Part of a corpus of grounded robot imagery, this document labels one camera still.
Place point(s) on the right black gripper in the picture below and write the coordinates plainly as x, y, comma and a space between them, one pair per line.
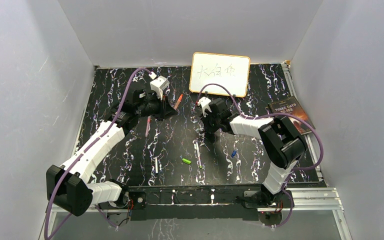
207, 127

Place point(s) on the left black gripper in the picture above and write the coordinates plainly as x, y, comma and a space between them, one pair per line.
166, 111

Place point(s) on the orange marker pen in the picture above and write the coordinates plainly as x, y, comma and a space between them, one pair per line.
179, 100

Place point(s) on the pink marker pen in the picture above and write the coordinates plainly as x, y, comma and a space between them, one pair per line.
147, 129

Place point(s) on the green white pen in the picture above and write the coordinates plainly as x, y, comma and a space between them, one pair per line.
198, 154

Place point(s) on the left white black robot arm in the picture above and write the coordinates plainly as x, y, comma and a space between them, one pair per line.
68, 185

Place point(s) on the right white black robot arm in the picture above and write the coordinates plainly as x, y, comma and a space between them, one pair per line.
282, 142

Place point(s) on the dark paperback book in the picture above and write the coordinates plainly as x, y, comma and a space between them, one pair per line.
292, 106

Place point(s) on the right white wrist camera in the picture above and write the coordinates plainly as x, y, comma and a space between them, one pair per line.
204, 104

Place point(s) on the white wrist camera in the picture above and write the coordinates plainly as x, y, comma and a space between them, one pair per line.
158, 85
204, 104

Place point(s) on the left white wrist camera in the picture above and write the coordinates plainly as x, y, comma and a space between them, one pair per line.
158, 85

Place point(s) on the white board yellow frame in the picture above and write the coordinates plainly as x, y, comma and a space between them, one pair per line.
229, 71

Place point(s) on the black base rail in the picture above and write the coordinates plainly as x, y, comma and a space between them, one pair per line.
195, 202

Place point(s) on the aluminium frame rail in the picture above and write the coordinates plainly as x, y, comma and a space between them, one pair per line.
305, 199

